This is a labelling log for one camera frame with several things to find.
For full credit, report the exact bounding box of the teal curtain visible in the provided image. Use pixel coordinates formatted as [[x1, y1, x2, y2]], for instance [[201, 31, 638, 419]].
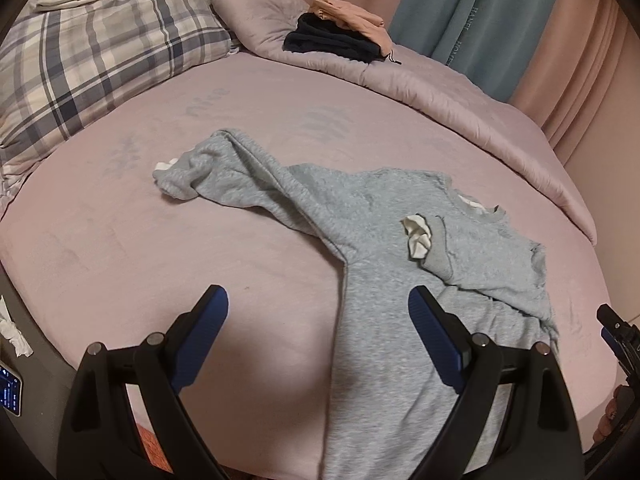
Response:
[[387, 0, 568, 103]]

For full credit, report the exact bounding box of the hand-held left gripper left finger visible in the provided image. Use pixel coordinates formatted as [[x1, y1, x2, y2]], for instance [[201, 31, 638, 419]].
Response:
[[56, 284, 236, 480]]

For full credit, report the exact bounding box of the person's right hand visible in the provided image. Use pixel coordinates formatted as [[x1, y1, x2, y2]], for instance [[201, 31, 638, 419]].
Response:
[[594, 384, 629, 453]]

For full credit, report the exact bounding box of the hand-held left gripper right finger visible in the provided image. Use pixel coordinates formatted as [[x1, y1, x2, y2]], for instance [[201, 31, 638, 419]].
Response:
[[407, 285, 586, 480]]

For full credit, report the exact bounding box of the plaid pillow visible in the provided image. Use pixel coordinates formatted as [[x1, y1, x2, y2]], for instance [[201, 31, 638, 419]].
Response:
[[0, 0, 241, 181]]

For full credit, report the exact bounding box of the pink comforter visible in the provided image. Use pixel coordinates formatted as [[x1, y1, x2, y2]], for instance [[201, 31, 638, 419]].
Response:
[[211, 0, 598, 246]]

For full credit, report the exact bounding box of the peach garment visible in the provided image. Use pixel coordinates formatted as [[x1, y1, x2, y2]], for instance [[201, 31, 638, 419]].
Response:
[[307, 0, 393, 56]]

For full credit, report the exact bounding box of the white crumpled tissue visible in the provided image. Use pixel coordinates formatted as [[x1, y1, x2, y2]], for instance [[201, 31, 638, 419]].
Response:
[[0, 296, 33, 358]]

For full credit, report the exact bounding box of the smartphone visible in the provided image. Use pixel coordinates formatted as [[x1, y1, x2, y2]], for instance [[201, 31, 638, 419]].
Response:
[[0, 360, 25, 417]]

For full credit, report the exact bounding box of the pink curtain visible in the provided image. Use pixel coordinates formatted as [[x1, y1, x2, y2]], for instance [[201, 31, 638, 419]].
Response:
[[262, 0, 640, 166]]

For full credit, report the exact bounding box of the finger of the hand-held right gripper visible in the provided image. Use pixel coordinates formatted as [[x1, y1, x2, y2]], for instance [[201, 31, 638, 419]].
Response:
[[596, 303, 640, 377]]

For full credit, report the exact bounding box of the dark navy garment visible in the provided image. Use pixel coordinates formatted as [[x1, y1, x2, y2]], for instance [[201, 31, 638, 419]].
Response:
[[283, 12, 403, 67]]

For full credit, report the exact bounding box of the grey sweatshirt with white trim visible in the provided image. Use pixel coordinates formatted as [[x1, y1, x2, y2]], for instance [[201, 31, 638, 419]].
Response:
[[152, 128, 560, 480]]

